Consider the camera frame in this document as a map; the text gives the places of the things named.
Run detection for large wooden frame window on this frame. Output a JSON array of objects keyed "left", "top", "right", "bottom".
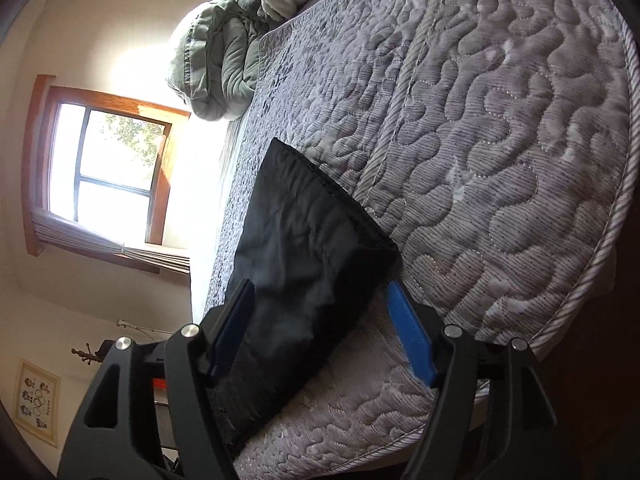
[{"left": 21, "top": 74, "right": 190, "bottom": 273}]

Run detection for lavender quilted bedspread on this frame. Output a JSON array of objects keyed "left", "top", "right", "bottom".
[{"left": 202, "top": 0, "right": 637, "bottom": 480}]

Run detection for striped curtain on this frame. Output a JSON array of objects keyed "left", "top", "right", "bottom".
[{"left": 30, "top": 207, "right": 190, "bottom": 274}]

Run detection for wooden coat rack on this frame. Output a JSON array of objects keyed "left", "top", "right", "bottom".
[{"left": 70, "top": 340, "right": 112, "bottom": 365}]

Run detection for grey folded comforter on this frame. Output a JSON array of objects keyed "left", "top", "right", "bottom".
[{"left": 166, "top": 0, "right": 274, "bottom": 122}]

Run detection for framed wall picture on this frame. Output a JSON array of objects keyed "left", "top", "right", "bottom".
[{"left": 13, "top": 359, "right": 61, "bottom": 448}]

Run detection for black pants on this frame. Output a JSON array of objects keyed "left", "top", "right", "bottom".
[{"left": 210, "top": 140, "right": 399, "bottom": 456}]

